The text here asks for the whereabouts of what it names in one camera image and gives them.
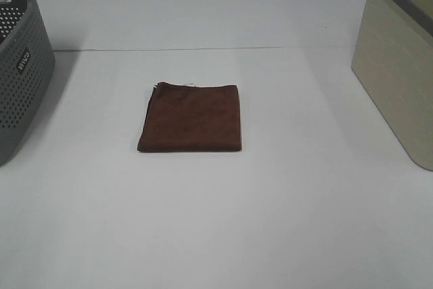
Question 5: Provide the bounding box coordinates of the brown towel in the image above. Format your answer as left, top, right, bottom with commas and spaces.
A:
137, 82, 242, 153

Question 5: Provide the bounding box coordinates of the beige plastic basket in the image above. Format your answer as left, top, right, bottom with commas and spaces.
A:
351, 0, 432, 170

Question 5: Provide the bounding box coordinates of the grey perforated plastic basket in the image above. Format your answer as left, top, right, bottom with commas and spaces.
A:
1, 0, 55, 164

